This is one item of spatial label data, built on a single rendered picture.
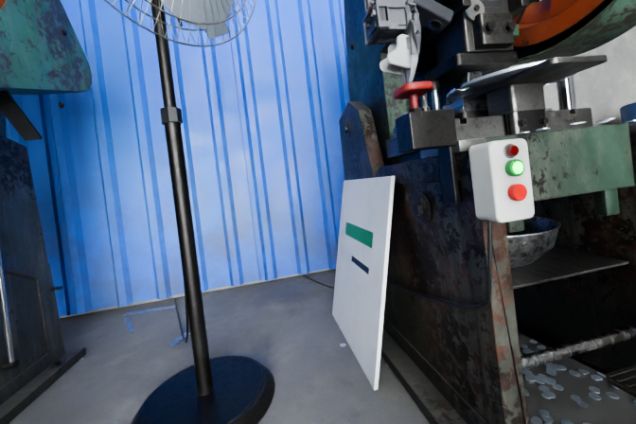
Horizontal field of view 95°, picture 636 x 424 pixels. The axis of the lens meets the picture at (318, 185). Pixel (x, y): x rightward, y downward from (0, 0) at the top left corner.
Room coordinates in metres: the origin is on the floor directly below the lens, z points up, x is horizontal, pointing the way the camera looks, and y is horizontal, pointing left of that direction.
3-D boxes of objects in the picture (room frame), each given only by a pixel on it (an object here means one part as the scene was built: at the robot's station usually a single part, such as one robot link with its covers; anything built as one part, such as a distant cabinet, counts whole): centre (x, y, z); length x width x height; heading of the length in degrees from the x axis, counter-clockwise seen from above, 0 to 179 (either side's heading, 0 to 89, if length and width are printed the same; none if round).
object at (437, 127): (0.58, -0.23, 0.62); 0.10 x 0.06 x 0.20; 101
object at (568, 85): (0.78, -0.69, 0.75); 0.03 x 0.03 x 0.10; 11
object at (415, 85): (0.58, -0.21, 0.72); 0.07 x 0.06 x 0.08; 11
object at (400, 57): (0.56, -0.19, 0.81); 0.06 x 0.03 x 0.09; 101
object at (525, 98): (0.70, -0.52, 0.72); 0.25 x 0.14 x 0.14; 11
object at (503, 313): (0.96, -0.20, 0.45); 0.92 x 0.12 x 0.90; 11
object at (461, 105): (0.86, -0.49, 0.76); 0.15 x 0.09 x 0.05; 101
